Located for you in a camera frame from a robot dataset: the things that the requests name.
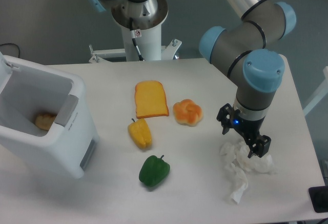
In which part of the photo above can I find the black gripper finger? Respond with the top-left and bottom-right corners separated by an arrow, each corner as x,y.
216,104 -> 234,135
245,134 -> 271,158

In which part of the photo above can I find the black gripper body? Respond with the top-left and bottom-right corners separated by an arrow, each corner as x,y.
232,103 -> 267,141

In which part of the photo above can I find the white trash can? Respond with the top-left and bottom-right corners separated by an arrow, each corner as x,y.
1,55 -> 99,178

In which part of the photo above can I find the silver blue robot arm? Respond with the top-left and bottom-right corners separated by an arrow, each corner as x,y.
91,0 -> 296,157

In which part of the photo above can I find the bread roll inside can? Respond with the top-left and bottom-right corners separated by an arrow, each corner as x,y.
34,114 -> 56,131

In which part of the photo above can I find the crumpled white tissue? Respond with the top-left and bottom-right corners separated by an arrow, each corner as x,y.
220,141 -> 277,204

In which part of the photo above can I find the knotted bread roll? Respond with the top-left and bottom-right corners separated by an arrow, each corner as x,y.
173,99 -> 203,127

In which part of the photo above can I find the orange toast slice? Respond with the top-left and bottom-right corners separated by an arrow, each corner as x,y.
134,80 -> 169,119

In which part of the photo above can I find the black device at edge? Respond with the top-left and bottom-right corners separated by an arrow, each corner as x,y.
308,186 -> 327,213

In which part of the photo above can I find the yellow bell pepper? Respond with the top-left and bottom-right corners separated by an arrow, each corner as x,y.
128,118 -> 152,149

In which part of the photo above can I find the green bell pepper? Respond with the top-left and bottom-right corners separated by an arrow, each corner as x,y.
139,155 -> 171,188

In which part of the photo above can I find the white table leg frame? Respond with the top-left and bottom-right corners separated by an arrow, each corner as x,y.
303,66 -> 327,116

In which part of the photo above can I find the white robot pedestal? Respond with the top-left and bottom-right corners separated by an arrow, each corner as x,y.
89,25 -> 182,63

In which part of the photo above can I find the black floor cable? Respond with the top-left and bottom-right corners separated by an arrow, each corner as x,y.
0,43 -> 21,58

